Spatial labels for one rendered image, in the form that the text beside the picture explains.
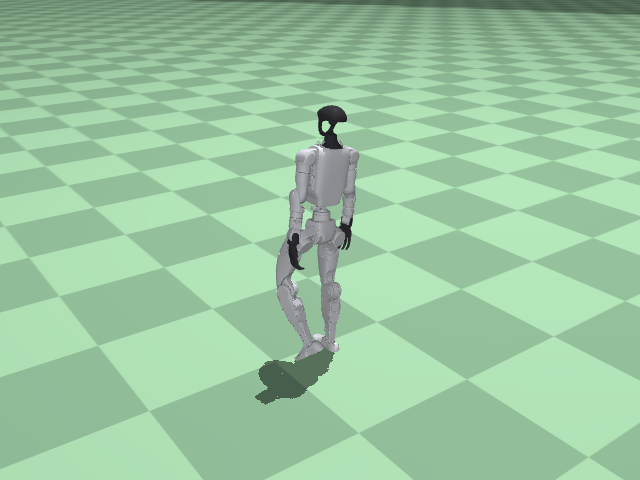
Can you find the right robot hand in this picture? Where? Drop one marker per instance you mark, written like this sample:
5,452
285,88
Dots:
346,229

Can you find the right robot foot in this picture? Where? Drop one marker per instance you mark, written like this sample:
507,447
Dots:
333,346

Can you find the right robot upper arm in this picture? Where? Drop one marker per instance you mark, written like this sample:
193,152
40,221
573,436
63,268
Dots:
350,183

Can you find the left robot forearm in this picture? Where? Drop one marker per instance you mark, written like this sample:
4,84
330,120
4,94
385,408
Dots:
295,222

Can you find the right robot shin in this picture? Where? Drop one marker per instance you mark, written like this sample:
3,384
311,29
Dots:
330,313

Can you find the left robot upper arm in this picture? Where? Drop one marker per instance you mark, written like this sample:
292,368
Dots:
304,160

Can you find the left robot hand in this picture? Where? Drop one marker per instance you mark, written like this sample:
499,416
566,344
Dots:
293,251

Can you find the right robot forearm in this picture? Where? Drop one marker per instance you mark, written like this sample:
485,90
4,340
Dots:
348,207

